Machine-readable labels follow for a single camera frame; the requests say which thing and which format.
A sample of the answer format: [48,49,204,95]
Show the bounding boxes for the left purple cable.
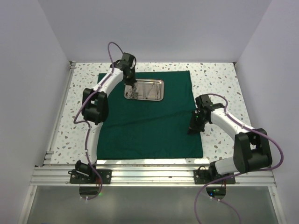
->
[73,42,124,200]

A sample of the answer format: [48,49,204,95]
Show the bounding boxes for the aluminium left side rail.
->
[42,61,77,166]

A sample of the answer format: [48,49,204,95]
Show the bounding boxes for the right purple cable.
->
[193,93,285,224]

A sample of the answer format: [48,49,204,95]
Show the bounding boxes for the purple cable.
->
[193,93,285,224]
[73,42,124,200]

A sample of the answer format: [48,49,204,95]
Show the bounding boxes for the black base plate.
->
[68,163,112,184]
[193,166,236,184]

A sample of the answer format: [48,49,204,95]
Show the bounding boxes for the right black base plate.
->
[193,166,236,184]

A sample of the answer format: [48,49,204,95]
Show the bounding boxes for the steel tweezers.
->
[142,84,149,99]

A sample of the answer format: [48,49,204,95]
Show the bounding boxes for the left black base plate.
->
[68,163,112,184]

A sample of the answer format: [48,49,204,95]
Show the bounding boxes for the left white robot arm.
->
[74,53,136,183]

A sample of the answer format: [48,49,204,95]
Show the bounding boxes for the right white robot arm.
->
[188,94,272,183]

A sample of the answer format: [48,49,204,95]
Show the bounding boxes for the aluminium rail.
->
[42,61,77,166]
[29,166,276,187]

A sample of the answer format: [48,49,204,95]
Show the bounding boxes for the steel surgical scissors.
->
[126,87,138,99]

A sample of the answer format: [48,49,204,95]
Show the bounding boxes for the aluminium front rail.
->
[29,166,276,187]

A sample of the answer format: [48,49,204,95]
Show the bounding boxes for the steel forceps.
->
[148,84,160,100]

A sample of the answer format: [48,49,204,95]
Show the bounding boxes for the stainless steel tray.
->
[124,79,164,101]

